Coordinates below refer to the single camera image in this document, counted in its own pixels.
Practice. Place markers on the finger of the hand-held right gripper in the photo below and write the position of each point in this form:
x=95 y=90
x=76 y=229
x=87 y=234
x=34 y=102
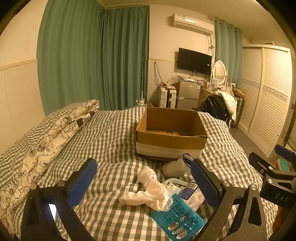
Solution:
x=285 y=151
x=260 y=162

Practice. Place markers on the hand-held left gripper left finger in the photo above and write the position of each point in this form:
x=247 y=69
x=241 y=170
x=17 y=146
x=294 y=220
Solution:
x=83 y=180

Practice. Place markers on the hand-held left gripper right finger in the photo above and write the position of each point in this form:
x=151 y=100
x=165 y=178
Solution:
x=204 y=183

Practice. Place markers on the white plastic bag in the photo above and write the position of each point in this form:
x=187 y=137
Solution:
x=197 y=201

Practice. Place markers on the blue white sock bundle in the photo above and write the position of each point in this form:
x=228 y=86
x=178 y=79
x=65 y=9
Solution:
x=187 y=193

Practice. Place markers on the grey garment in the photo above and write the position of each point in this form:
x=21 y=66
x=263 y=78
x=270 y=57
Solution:
x=172 y=179

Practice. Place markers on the white sock with blue trim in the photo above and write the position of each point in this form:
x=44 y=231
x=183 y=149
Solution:
x=173 y=168

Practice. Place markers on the teal pill blister pack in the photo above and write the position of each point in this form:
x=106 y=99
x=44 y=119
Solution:
x=170 y=215

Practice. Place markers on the cardboard box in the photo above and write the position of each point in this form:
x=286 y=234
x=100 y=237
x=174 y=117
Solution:
x=171 y=143

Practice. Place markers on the floral quilt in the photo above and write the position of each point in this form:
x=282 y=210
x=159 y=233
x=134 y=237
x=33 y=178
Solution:
x=46 y=148

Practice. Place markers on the dark suitcase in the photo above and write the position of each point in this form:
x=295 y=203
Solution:
x=239 y=109

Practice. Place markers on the white louvred wardrobe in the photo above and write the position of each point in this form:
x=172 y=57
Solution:
x=268 y=92

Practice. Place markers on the white jacket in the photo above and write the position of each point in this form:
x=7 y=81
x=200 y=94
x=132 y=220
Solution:
x=229 y=102

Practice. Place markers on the dressing table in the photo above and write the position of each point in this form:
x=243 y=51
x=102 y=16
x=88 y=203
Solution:
x=205 y=91

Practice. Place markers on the silver fridge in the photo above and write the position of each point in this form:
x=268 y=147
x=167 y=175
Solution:
x=188 y=92

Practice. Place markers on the white suitcase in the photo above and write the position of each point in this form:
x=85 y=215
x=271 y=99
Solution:
x=167 y=98

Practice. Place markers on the white oval mirror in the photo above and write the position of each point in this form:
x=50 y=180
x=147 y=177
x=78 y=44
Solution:
x=219 y=71

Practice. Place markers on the clear plastic bag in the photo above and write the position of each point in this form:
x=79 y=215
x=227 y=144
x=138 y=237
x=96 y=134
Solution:
x=175 y=78

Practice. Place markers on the green curtain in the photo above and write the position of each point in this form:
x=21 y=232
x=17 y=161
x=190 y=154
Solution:
x=69 y=58
x=227 y=53
x=124 y=58

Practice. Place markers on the white pole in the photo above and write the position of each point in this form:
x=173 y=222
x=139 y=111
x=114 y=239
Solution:
x=142 y=78

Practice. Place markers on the black television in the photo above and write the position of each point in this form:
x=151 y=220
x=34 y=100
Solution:
x=194 y=60

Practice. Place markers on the white air conditioner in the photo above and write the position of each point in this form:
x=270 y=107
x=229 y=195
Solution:
x=192 y=23

